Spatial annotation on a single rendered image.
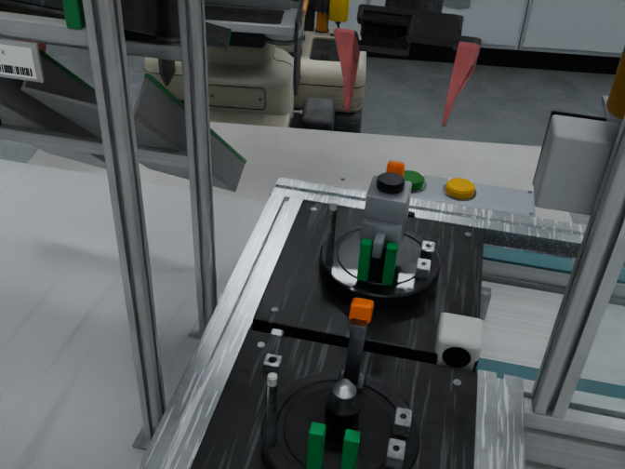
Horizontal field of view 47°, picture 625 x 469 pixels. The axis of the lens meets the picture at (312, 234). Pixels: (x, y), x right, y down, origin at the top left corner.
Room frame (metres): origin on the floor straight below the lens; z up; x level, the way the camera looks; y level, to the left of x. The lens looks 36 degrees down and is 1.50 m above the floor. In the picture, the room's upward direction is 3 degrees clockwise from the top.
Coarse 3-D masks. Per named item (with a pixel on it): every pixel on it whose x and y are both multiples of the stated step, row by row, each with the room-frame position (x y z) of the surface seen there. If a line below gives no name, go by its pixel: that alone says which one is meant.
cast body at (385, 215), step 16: (384, 176) 0.67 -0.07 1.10; (400, 176) 0.67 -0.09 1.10; (368, 192) 0.65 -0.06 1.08; (384, 192) 0.65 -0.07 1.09; (400, 192) 0.65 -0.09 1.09; (368, 208) 0.64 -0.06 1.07; (384, 208) 0.64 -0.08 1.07; (400, 208) 0.63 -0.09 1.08; (368, 224) 0.63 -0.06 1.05; (384, 224) 0.63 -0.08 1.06; (400, 224) 0.63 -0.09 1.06; (384, 240) 0.63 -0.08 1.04; (400, 240) 0.63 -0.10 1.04
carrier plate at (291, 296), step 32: (320, 224) 0.74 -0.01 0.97; (416, 224) 0.76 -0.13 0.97; (448, 224) 0.76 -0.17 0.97; (288, 256) 0.68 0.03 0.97; (448, 256) 0.69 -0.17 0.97; (480, 256) 0.70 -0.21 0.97; (288, 288) 0.62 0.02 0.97; (320, 288) 0.62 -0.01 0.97; (448, 288) 0.63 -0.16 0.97; (480, 288) 0.64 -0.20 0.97; (256, 320) 0.56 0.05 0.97; (288, 320) 0.57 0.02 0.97; (320, 320) 0.57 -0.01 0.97; (384, 320) 0.57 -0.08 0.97; (416, 320) 0.58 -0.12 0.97; (384, 352) 0.54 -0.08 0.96; (416, 352) 0.53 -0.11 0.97
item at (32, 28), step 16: (0, 16) 0.50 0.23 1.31; (16, 16) 0.50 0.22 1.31; (32, 16) 0.50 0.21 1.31; (0, 32) 0.50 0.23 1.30; (16, 32) 0.50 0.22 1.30; (32, 32) 0.49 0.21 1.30; (48, 32) 0.49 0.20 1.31; (64, 32) 0.49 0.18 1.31; (80, 32) 0.49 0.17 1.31; (128, 48) 0.66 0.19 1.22; (144, 48) 0.66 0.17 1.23; (160, 48) 0.66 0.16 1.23; (176, 48) 0.65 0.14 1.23
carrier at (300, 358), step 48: (240, 384) 0.47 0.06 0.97; (288, 384) 0.46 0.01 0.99; (336, 384) 0.41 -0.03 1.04; (384, 384) 0.47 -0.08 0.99; (432, 384) 0.49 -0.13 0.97; (240, 432) 0.42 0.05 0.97; (288, 432) 0.40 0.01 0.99; (336, 432) 0.40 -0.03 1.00; (384, 432) 0.41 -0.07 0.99; (432, 432) 0.43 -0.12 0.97
